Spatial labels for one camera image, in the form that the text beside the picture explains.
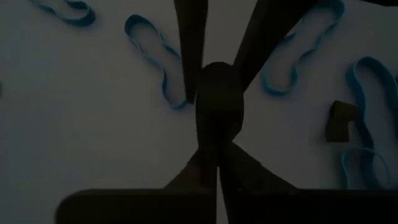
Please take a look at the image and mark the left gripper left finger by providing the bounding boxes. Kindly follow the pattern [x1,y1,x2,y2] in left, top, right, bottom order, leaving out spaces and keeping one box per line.
[163,145,219,190]

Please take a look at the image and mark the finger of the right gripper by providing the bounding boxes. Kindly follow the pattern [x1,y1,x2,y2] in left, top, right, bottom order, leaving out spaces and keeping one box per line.
[232,0,318,91]
[172,0,209,104]

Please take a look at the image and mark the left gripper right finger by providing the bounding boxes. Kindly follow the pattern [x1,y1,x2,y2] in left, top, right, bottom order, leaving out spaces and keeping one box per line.
[218,141,299,191]

